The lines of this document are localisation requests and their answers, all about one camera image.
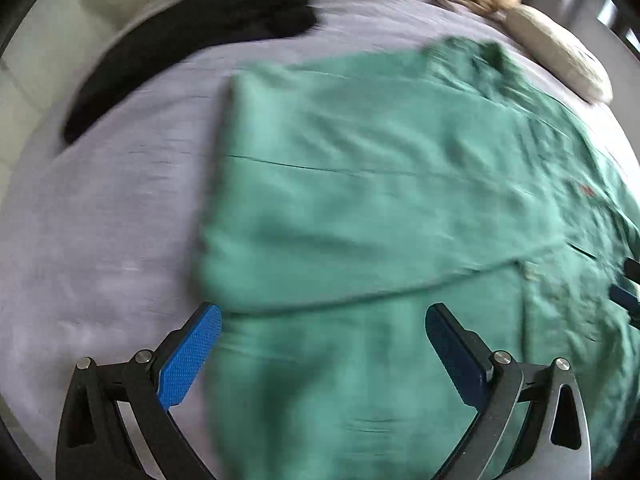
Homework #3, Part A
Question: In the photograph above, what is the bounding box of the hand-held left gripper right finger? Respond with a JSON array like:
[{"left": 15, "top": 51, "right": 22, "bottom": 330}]
[{"left": 425, "top": 302, "right": 592, "bottom": 480}]

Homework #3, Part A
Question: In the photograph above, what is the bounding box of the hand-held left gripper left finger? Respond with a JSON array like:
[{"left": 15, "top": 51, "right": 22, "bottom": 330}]
[{"left": 56, "top": 302, "right": 222, "bottom": 480}]

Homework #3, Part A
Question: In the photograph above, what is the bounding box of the green shirt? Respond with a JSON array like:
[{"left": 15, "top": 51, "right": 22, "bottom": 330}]
[{"left": 192, "top": 36, "right": 640, "bottom": 480}]

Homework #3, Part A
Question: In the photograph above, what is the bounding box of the lavender embossed blanket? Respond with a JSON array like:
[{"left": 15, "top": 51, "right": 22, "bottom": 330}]
[{"left": 0, "top": 0, "right": 640, "bottom": 480}]

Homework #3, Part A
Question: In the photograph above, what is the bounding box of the cream quilted pillow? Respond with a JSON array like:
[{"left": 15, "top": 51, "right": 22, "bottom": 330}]
[{"left": 502, "top": 2, "right": 614, "bottom": 105}]

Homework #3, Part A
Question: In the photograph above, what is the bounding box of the black garment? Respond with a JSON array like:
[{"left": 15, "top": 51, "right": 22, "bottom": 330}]
[{"left": 61, "top": 0, "right": 318, "bottom": 145}]

